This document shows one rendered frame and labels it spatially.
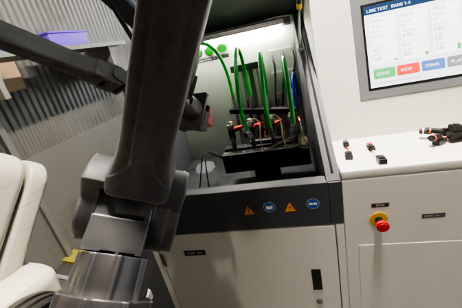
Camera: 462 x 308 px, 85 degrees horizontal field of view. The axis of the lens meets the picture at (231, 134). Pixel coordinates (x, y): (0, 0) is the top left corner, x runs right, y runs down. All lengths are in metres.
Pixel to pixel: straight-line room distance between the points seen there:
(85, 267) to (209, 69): 1.09
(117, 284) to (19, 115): 2.25
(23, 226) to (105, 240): 0.12
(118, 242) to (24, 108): 2.25
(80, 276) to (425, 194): 0.86
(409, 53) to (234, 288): 1.06
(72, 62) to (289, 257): 0.90
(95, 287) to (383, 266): 0.94
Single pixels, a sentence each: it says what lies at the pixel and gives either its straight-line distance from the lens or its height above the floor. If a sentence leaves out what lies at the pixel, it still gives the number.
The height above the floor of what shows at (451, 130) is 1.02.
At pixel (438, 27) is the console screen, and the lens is 1.12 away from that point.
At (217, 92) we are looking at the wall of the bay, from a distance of 1.28.
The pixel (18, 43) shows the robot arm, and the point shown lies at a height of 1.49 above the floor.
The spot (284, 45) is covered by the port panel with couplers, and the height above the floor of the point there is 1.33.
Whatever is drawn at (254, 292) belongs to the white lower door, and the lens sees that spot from 1.15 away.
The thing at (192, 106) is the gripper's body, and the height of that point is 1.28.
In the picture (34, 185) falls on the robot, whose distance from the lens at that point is 0.37.
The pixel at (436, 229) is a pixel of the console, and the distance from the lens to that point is 1.03.
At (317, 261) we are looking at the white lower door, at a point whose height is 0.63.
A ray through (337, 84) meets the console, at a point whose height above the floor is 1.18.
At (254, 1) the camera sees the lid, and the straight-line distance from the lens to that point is 1.14.
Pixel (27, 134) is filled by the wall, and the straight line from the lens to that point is 2.47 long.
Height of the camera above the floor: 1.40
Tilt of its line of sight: 20 degrees down
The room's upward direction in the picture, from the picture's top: 13 degrees counter-clockwise
